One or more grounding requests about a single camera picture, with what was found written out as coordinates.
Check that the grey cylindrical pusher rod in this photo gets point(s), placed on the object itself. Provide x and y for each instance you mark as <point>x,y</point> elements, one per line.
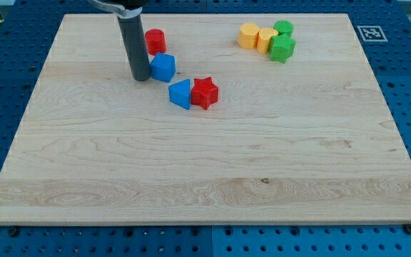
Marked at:
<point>135,46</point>

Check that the red star block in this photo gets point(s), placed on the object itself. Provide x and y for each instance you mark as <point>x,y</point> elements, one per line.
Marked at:
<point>204,92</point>

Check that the white fiducial marker tag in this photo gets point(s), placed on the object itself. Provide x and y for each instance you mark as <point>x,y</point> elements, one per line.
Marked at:
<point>371,33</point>

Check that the green cylinder block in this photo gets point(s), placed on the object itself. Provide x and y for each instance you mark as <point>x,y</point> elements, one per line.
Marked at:
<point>283,27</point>

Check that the wooden board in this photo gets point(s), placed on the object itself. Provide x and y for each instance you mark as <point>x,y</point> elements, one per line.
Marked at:
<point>308,142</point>

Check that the blue cube block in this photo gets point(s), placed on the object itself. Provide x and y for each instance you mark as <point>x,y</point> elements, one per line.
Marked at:
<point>163,67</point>

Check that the yellow hexagon block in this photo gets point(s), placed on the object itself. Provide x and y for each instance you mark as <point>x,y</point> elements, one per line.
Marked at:
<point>248,35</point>

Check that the blue triangle block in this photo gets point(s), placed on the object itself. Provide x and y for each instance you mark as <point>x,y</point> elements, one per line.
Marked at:
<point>180,94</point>

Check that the yellow heart block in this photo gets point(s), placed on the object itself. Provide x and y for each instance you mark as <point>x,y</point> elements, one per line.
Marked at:
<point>264,37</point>

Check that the green star block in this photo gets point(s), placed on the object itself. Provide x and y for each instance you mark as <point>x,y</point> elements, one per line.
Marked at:
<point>281,48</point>

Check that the red cylinder block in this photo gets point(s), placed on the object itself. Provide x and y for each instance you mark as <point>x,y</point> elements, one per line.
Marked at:
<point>155,41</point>

